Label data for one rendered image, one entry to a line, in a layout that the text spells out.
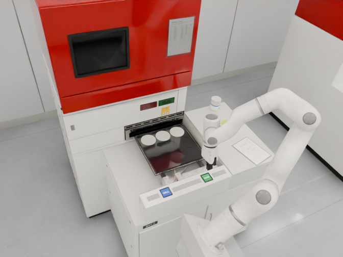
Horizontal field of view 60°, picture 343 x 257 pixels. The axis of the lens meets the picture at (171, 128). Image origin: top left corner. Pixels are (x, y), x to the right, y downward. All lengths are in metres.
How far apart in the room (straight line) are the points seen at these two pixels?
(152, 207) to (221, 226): 0.37
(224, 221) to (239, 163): 0.48
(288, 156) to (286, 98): 0.26
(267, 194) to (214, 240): 0.36
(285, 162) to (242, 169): 0.46
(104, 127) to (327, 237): 2.10
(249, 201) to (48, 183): 2.08
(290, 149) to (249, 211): 0.34
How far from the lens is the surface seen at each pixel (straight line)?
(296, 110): 1.41
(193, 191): 1.70
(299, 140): 1.48
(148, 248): 2.02
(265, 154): 1.99
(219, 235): 1.54
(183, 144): 2.01
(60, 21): 1.50
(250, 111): 1.47
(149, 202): 1.64
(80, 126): 1.91
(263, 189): 1.40
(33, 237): 2.77
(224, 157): 1.89
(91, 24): 1.53
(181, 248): 1.68
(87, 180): 2.28
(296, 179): 3.30
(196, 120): 2.10
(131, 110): 1.94
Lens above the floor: 2.32
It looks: 42 degrees down
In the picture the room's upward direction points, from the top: 5 degrees clockwise
